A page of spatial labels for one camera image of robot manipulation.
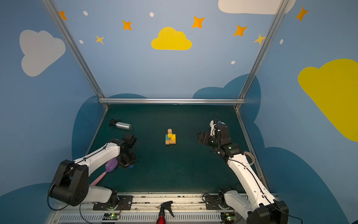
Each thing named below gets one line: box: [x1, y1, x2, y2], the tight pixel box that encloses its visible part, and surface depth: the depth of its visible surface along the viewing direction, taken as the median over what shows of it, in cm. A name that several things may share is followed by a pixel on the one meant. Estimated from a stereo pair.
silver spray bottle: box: [109, 118, 132, 131], surface depth 106 cm
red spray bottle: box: [156, 200, 175, 224], surface depth 71 cm
